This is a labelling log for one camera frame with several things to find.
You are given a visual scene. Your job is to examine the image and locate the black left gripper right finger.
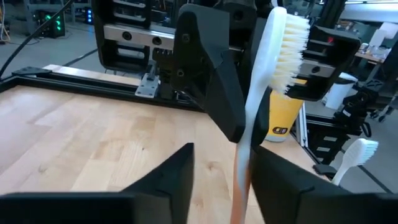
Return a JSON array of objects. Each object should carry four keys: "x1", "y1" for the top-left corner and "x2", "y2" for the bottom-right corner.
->
[{"x1": 249, "y1": 145, "x2": 398, "y2": 224}]

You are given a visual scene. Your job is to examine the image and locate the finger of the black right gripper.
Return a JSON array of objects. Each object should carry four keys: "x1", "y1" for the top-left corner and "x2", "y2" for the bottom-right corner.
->
[
  {"x1": 171, "y1": 2, "x2": 246, "y2": 144},
  {"x1": 250, "y1": 88, "x2": 271, "y2": 147}
]

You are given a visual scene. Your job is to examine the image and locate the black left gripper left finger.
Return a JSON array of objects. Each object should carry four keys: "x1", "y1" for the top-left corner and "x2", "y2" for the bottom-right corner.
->
[{"x1": 0, "y1": 142, "x2": 195, "y2": 224}]

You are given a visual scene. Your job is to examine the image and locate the orange and white toothbrush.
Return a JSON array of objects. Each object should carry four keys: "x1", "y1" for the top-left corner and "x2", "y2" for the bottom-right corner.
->
[
  {"x1": 229, "y1": 5, "x2": 312, "y2": 224},
  {"x1": 331, "y1": 138, "x2": 379, "y2": 187}
]

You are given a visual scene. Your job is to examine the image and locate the yellow wipes canister white lid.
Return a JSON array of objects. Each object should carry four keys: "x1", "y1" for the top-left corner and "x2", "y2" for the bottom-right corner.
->
[{"x1": 264, "y1": 77, "x2": 307, "y2": 143}]

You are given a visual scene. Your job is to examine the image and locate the computer tower blue light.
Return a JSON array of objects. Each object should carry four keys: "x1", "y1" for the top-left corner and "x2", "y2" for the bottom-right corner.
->
[{"x1": 83, "y1": 6, "x2": 95, "y2": 26}]

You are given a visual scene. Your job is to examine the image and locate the white bucket black lid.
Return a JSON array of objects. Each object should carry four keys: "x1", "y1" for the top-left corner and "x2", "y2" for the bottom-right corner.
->
[{"x1": 322, "y1": 72, "x2": 358, "y2": 110}]

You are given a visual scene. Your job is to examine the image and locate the computer tower green lights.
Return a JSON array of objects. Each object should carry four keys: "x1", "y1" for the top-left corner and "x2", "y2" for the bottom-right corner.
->
[{"x1": 36, "y1": 11, "x2": 67, "y2": 39}]

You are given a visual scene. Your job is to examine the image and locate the black aluminium table frame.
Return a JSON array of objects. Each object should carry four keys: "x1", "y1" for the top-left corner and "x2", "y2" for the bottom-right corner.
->
[{"x1": 0, "y1": 65, "x2": 346, "y2": 178}]

